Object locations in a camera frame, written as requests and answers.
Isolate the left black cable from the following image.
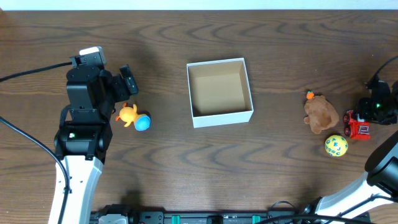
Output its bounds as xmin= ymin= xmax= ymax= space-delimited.
xmin=0 ymin=61 xmax=73 ymax=224

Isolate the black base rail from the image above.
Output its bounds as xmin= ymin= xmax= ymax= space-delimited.
xmin=90 ymin=203 xmax=371 ymax=224

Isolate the black cable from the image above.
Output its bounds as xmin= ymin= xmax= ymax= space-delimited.
xmin=365 ymin=55 xmax=398 ymax=90
xmin=0 ymin=61 xmax=73 ymax=224

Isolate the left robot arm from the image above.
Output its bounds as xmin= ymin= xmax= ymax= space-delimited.
xmin=49 ymin=65 xmax=138 ymax=223

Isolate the orange toy with blue cap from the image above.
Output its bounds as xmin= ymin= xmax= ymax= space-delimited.
xmin=116 ymin=103 xmax=151 ymax=131

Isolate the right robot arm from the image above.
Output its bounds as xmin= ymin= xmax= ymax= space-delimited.
xmin=308 ymin=75 xmax=397 ymax=218

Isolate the brown plush bear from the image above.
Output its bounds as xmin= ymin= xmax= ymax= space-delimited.
xmin=303 ymin=91 xmax=339 ymax=134

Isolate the red toy fire truck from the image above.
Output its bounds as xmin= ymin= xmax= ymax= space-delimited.
xmin=343 ymin=110 xmax=371 ymax=141

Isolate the yellow ball with blue letters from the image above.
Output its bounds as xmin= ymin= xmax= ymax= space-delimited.
xmin=325 ymin=135 xmax=348 ymax=157

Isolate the right black cable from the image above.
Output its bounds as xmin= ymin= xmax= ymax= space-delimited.
xmin=365 ymin=55 xmax=398 ymax=90

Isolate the white cardboard box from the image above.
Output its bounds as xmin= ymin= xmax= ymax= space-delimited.
xmin=187 ymin=58 xmax=254 ymax=128

